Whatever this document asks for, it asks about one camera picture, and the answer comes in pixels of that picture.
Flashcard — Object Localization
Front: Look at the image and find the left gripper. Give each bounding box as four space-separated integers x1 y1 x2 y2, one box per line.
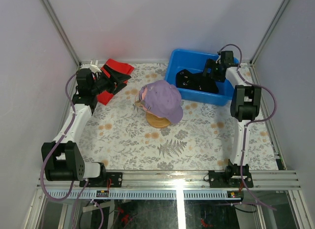
91 65 130 96

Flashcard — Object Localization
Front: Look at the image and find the black cap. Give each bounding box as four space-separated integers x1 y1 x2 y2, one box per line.
176 69 219 94

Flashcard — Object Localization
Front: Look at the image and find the blue plastic bin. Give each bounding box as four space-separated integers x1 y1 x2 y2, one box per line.
165 49 239 106

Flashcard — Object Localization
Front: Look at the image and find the purple LA baseball cap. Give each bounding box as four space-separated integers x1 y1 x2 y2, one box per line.
143 80 184 124

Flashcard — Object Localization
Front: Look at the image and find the wooden hat stand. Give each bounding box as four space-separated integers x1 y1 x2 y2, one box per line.
146 112 171 129

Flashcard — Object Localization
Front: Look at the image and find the pink baseball cap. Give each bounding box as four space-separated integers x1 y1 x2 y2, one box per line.
138 85 148 103

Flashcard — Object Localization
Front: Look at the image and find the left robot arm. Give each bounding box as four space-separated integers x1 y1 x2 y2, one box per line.
41 65 131 187

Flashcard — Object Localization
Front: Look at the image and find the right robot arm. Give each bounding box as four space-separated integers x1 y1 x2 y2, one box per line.
202 50 261 168

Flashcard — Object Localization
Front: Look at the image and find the red folded cloth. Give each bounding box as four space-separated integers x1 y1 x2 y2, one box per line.
97 59 134 105

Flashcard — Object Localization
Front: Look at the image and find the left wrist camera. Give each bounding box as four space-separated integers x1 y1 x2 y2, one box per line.
90 60 101 73

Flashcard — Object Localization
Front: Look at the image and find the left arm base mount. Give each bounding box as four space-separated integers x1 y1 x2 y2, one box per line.
88 164 123 189

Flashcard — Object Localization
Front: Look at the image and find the aluminium front rail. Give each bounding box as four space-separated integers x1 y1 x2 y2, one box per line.
36 169 302 200

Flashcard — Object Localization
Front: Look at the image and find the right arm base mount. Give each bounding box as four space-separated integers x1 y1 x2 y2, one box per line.
203 160 253 188

